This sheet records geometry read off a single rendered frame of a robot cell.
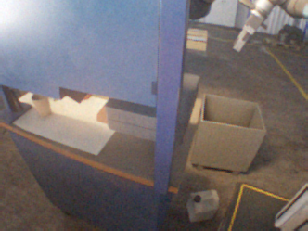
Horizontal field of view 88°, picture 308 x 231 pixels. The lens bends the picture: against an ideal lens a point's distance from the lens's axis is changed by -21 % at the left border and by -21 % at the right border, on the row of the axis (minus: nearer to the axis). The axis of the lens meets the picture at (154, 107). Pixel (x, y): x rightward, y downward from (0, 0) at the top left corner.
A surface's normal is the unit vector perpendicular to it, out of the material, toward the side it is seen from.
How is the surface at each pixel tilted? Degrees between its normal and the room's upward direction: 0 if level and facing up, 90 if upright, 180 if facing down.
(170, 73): 90
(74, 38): 90
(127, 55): 90
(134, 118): 90
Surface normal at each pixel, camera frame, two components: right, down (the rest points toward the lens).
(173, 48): -0.32, 0.53
